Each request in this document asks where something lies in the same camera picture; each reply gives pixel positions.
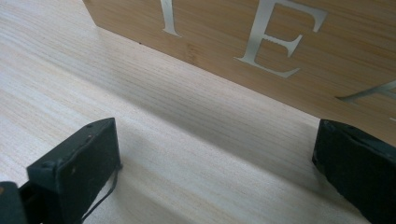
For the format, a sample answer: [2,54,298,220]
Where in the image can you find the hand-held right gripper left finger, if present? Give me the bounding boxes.
[26,117,122,224]

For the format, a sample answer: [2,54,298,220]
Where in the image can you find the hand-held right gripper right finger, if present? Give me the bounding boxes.
[311,119,396,224]

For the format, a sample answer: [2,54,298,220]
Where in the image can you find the wooden box with silver letters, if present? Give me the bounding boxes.
[81,0,396,147]

